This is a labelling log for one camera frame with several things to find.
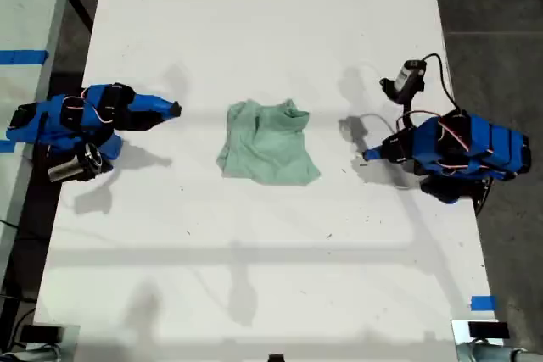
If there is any black metal bar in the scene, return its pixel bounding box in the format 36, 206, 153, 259
67, 0, 95, 35

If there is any white side table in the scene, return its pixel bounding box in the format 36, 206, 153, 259
0, 0, 78, 282

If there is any black camera cable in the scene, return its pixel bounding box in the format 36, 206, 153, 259
423, 53, 466, 113

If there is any small black box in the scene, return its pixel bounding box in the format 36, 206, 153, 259
20, 324, 61, 344
467, 321, 510, 341

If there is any long blue tape strip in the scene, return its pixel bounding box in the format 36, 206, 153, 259
0, 48, 50, 65

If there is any square blue tape patch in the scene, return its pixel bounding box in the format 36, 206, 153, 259
470, 295, 497, 312

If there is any black floor cable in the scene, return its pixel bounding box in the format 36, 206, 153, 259
0, 218, 26, 238
8, 306, 37, 348

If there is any black camera box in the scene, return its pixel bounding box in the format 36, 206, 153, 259
47, 143, 115, 183
379, 58, 428, 104

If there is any black camera stalk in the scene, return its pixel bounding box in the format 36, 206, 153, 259
398, 94, 419, 130

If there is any pale green T-shirt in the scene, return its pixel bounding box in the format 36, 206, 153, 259
215, 97, 322, 187

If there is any black table clamp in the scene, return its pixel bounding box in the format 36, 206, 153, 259
473, 177, 496, 215

